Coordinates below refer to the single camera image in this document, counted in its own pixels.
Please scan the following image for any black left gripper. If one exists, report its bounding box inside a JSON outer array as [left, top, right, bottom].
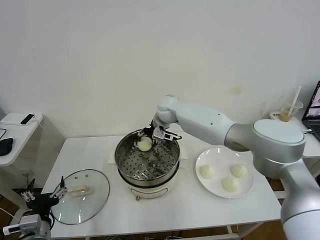
[[21, 176, 69, 213]]

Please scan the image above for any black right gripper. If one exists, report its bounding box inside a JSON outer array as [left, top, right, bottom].
[[136, 119, 160, 148]]

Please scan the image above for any white steamed baozi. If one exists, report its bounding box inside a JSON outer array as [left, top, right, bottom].
[[138, 138, 153, 152], [221, 176, 240, 193], [199, 164, 216, 180], [229, 164, 248, 178]]

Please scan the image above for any round glass pot lid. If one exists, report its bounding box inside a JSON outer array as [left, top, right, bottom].
[[51, 169, 111, 225]]

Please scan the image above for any perforated steel steamer basket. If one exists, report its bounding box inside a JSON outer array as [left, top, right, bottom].
[[114, 128, 181, 185]]

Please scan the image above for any white side table with phone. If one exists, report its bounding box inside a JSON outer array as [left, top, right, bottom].
[[0, 112, 66, 213]]

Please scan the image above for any white electric cooking pot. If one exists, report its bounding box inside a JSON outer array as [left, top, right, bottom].
[[107, 144, 189, 202]]

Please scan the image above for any black cloth pouch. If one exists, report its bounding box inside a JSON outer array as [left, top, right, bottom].
[[0, 137, 15, 157]]

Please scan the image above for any black smartphone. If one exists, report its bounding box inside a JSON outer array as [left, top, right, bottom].
[[19, 113, 36, 125]]

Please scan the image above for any flat white box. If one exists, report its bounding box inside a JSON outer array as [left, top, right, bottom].
[[0, 112, 43, 126]]

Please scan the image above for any round white plate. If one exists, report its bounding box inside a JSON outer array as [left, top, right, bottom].
[[195, 147, 256, 200]]

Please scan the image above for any plastic cup of milk tea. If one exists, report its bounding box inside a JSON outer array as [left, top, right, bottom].
[[279, 100, 305, 122]]

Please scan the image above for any white side table with laptop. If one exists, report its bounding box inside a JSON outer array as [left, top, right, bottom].
[[269, 111, 320, 160]]

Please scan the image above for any white drinking straw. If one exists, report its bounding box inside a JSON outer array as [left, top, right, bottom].
[[287, 86, 303, 118]]

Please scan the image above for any black laptop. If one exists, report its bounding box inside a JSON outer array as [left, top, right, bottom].
[[301, 80, 320, 140]]

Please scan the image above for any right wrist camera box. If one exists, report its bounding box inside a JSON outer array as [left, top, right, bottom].
[[152, 127, 183, 142]]

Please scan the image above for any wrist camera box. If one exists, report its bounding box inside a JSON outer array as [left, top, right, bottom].
[[2, 214, 42, 235], [152, 127, 183, 142]]

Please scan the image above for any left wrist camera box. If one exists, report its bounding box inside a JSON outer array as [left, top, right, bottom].
[[2, 214, 42, 235]]

